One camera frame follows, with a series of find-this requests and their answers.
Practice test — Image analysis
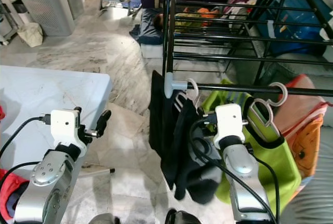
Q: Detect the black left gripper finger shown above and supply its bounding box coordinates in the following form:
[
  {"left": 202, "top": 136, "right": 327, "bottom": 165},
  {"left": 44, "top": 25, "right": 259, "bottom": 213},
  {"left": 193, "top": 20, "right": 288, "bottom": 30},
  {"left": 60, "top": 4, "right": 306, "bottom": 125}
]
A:
[{"left": 96, "top": 110, "right": 113, "bottom": 134}]

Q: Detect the large black garment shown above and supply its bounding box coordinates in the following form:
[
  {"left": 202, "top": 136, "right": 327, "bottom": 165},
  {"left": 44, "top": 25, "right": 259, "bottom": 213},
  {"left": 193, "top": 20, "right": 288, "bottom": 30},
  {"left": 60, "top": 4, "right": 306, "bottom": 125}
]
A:
[{"left": 148, "top": 70, "right": 223, "bottom": 204}]

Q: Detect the lime green shirt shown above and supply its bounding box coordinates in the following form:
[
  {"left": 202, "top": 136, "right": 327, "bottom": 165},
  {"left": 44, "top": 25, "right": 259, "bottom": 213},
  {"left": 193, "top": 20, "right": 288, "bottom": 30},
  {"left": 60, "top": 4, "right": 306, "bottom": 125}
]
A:
[{"left": 202, "top": 78, "right": 303, "bottom": 215}]

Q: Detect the light grey plastic folding table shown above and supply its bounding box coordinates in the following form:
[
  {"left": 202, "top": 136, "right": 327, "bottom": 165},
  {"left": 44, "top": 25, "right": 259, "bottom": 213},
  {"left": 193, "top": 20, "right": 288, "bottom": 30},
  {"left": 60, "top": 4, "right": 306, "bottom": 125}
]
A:
[{"left": 0, "top": 64, "right": 113, "bottom": 183}]

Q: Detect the grey robot left leg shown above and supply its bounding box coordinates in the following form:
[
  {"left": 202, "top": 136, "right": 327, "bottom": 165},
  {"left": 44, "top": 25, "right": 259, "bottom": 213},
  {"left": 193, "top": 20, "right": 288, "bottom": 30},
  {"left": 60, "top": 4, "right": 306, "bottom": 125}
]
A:
[{"left": 88, "top": 214, "right": 116, "bottom": 224}]

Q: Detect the grey robot leg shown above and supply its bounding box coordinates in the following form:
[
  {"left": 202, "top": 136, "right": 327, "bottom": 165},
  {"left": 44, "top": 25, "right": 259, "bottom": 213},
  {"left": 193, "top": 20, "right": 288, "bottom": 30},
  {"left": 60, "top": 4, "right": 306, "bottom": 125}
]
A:
[
  {"left": 164, "top": 209, "right": 203, "bottom": 224},
  {"left": 88, "top": 214, "right": 116, "bottom": 224}
]

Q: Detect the red garment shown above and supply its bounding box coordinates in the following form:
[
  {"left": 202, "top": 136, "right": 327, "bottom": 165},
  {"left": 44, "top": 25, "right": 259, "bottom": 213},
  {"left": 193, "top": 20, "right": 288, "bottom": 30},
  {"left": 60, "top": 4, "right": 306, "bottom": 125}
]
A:
[{"left": 0, "top": 106, "right": 28, "bottom": 223}]

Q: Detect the dark blue clothing heap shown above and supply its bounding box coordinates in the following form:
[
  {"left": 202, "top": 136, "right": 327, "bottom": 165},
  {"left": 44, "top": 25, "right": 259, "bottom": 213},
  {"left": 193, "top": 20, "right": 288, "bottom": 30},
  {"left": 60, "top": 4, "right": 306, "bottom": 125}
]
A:
[{"left": 129, "top": 9, "right": 167, "bottom": 46}]

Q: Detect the white cloth bag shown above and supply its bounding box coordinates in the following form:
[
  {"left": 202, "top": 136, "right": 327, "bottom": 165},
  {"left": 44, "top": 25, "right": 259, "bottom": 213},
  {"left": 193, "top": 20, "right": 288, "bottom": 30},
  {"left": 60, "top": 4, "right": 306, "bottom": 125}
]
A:
[{"left": 18, "top": 22, "right": 44, "bottom": 48}]

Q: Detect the grey robot right leg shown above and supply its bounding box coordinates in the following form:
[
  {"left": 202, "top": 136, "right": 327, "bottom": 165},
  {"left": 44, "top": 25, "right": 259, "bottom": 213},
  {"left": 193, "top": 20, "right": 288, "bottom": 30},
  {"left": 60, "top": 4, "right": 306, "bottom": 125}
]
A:
[{"left": 164, "top": 209, "right": 203, "bottom": 224}]

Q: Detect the grey perforated air purifier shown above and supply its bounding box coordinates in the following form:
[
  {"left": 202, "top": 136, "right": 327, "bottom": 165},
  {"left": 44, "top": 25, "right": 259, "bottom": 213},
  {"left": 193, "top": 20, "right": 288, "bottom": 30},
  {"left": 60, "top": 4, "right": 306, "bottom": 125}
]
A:
[{"left": 12, "top": 0, "right": 76, "bottom": 38}]

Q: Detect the black metal drying rack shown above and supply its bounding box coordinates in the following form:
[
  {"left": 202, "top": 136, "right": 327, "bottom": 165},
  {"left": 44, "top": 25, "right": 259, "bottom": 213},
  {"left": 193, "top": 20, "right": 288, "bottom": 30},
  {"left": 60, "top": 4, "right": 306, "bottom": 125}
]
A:
[{"left": 160, "top": 0, "right": 333, "bottom": 99}]

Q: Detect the pink orange printed shirt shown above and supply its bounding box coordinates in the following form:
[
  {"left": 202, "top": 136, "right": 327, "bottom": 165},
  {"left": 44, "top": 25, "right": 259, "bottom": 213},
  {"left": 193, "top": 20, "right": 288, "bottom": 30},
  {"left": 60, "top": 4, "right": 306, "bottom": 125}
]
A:
[{"left": 270, "top": 74, "right": 327, "bottom": 179}]

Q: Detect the large blue bag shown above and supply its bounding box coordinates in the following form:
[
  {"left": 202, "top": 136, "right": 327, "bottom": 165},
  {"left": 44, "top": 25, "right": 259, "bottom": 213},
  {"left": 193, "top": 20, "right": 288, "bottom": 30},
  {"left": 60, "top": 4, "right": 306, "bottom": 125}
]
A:
[{"left": 256, "top": 0, "right": 324, "bottom": 57}]

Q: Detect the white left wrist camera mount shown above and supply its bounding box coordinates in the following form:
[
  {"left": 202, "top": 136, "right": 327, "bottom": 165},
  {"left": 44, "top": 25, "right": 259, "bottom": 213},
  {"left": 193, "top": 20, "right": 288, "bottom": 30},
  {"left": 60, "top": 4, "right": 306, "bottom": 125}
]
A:
[{"left": 49, "top": 109, "right": 85, "bottom": 150}]

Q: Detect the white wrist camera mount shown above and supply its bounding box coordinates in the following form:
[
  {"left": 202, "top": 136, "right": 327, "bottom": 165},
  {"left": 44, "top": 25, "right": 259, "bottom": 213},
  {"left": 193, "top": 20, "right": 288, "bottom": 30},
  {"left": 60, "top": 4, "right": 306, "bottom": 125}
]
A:
[
  {"left": 213, "top": 103, "right": 246, "bottom": 150},
  {"left": 49, "top": 109, "right": 85, "bottom": 150}
]

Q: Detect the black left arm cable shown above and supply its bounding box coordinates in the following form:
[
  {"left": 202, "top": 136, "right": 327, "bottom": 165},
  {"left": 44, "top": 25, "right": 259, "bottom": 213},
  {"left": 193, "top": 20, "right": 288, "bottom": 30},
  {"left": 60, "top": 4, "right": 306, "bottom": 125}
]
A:
[{"left": 0, "top": 114, "right": 52, "bottom": 224}]

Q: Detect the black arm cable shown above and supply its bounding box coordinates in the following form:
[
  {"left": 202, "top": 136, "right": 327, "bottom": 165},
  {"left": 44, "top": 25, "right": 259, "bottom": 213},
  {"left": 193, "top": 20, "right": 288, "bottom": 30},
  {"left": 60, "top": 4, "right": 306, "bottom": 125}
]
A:
[
  {"left": 0, "top": 114, "right": 52, "bottom": 224},
  {"left": 187, "top": 111, "right": 280, "bottom": 224}
]

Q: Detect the grey plastic rail connector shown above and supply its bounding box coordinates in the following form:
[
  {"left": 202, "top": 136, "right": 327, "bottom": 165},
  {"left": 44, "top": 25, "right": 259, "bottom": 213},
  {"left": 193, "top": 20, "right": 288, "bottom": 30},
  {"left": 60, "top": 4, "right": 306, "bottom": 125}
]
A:
[{"left": 163, "top": 72, "right": 189, "bottom": 100}]

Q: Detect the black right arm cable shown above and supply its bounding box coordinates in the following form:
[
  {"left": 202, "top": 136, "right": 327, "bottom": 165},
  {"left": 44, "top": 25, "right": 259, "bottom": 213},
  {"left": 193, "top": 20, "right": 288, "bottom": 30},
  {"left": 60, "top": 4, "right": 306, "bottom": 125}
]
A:
[{"left": 187, "top": 111, "right": 280, "bottom": 224}]

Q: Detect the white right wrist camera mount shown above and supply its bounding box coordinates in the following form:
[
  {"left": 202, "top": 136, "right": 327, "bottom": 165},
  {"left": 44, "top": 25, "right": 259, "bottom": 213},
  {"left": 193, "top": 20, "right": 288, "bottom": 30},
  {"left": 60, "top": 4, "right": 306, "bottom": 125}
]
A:
[{"left": 213, "top": 103, "right": 246, "bottom": 150}]

